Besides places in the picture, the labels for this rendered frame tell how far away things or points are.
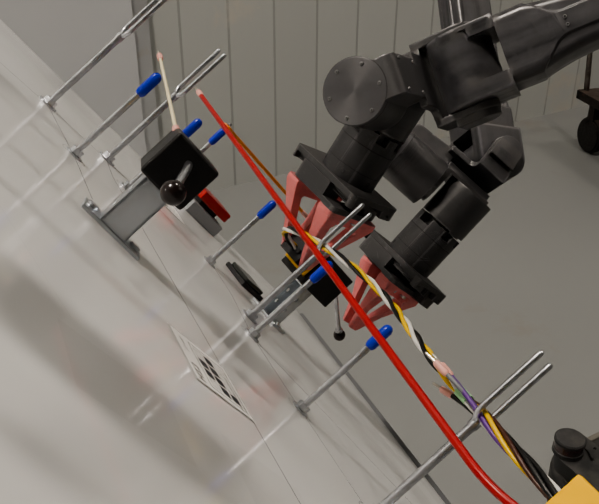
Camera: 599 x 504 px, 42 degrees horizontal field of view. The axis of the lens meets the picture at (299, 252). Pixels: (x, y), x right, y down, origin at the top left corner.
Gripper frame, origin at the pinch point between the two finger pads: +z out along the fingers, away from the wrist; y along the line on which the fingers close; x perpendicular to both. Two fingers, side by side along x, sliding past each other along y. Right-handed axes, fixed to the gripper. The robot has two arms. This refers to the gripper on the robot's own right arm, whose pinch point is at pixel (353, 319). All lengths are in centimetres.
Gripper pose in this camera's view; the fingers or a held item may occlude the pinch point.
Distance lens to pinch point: 91.0
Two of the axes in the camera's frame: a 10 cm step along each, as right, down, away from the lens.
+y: 4.7, 5.6, -6.8
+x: 5.9, 3.8, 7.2
